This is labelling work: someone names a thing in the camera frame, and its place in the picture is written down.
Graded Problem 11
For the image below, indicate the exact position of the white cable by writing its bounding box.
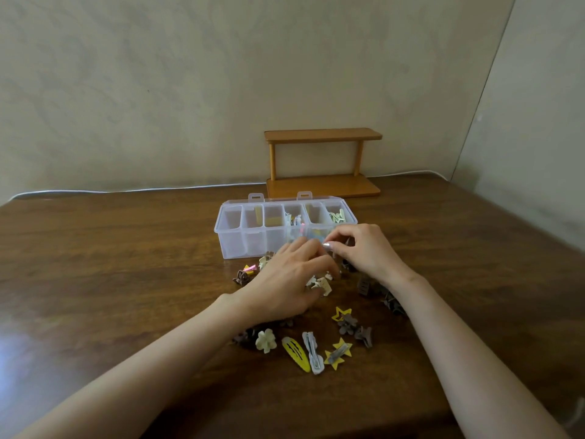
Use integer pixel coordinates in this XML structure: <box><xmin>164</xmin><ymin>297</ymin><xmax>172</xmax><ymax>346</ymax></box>
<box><xmin>9</xmin><ymin>170</ymin><xmax>449</xmax><ymax>202</ymax></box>

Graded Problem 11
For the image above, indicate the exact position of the person's left hand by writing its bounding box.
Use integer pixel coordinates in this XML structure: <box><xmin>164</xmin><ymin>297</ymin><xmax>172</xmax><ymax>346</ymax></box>
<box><xmin>228</xmin><ymin>236</ymin><xmax>341</xmax><ymax>325</ymax></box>

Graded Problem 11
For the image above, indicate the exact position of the person's right forearm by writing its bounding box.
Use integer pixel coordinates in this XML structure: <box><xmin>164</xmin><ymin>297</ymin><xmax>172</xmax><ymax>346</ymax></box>
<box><xmin>402</xmin><ymin>276</ymin><xmax>572</xmax><ymax>439</ymax></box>

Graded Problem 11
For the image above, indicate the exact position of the person's left forearm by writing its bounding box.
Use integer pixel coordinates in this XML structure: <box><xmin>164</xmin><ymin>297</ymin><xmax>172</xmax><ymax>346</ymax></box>
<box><xmin>13</xmin><ymin>294</ymin><xmax>252</xmax><ymax>439</ymax></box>

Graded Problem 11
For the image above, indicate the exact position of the clear plastic compartment box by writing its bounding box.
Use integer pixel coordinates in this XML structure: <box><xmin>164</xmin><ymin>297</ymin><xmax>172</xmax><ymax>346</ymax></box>
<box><xmin>213</xmin><ymin>191</ymin><xmax>358</xmax><ymax>260</ymax></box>

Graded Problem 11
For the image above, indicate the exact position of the cream ribbed claw clip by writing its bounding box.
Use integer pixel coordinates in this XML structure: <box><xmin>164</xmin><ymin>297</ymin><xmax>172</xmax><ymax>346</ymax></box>
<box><xmin>307</xmin><ymin>274</ymin><xmax>333</xmax><ymax>297</ymax></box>

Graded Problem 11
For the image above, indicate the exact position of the small wooden shelf rack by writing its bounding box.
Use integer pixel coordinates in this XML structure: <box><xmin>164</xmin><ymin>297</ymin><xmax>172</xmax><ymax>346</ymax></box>
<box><xmin>263</xmin><ymin>127</ymin><xmax>383</xmax><ymax>199</ymax></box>

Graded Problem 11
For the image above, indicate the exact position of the pile of mixed hair clips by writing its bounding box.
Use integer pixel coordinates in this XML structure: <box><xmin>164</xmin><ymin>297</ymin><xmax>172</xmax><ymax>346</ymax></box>
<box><xmin>232</xmin><ymin>251</ymin><xmax>355</xmax><ymax>376</ymax></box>

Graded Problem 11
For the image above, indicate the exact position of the person's right hand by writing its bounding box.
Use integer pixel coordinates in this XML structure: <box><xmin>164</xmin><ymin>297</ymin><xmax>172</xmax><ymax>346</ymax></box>
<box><xmin>322</xmin><ymin>223</ymin><xmax>428</xmax><ymax>296</ymax></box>

